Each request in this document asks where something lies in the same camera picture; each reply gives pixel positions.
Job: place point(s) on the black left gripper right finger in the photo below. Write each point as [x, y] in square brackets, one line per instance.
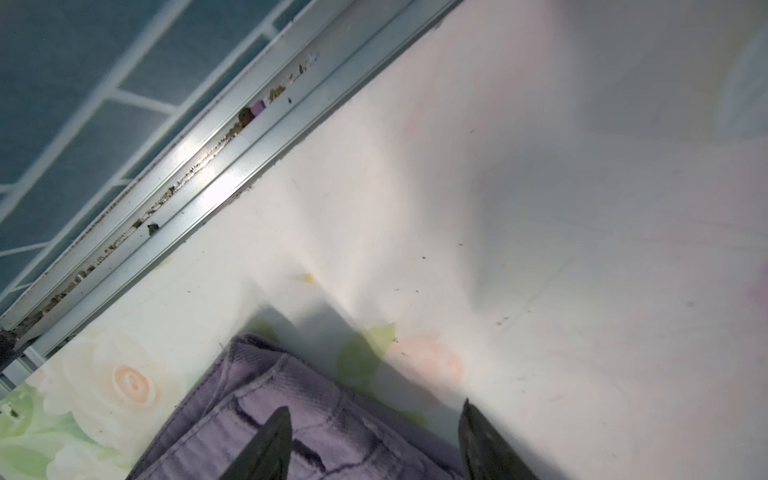
[485, 454]

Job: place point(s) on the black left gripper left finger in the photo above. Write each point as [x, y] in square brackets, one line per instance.
[267, 455]

